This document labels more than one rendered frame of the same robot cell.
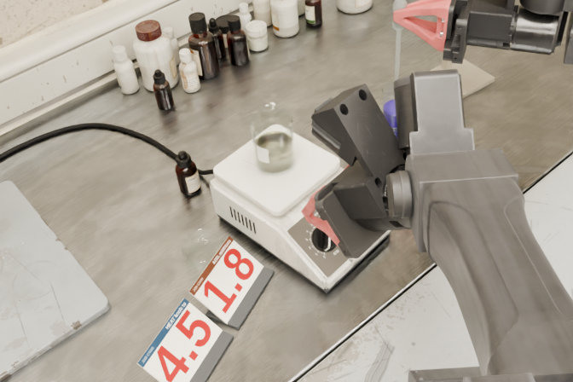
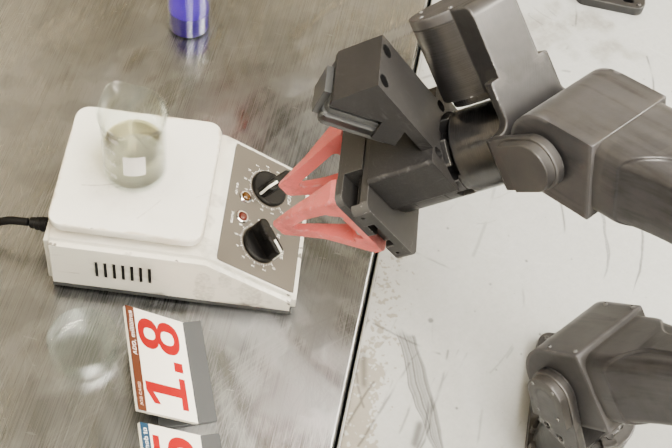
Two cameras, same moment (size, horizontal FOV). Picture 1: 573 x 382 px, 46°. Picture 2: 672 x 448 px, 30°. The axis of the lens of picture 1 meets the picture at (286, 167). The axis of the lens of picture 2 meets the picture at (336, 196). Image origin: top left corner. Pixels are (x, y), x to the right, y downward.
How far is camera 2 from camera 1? 0.44 m
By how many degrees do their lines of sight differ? 34
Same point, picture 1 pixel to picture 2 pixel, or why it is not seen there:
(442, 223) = (648, 183)
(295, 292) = (248, 333)
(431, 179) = (597, 138)
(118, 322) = not seen: outside the picture
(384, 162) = (432, 124)
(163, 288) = (64, 428)
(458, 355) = (484, 306)
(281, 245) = (209, 281)
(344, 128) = (392, 104)
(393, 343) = (409, 331)
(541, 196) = not seen: hidden behind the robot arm
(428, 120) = (504, 60)
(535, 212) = not seen: hidden behind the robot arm
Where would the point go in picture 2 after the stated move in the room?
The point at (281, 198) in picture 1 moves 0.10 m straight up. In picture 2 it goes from (187, 216) to (188, 135)
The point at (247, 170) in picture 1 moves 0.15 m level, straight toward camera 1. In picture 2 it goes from (104, 198) to (241, 319)
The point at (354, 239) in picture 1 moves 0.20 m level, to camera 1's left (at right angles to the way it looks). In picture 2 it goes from (404, 231) to (174, 400)
